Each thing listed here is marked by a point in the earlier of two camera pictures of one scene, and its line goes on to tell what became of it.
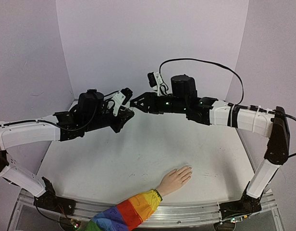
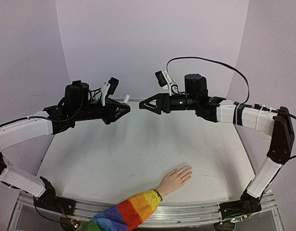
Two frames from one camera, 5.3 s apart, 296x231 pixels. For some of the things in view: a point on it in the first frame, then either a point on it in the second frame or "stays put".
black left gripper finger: (118, 126) to (114, 118)
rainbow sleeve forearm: (127, 214) stays put
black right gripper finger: (143, 101) to (161, 98)
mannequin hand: (174, 180) stays put
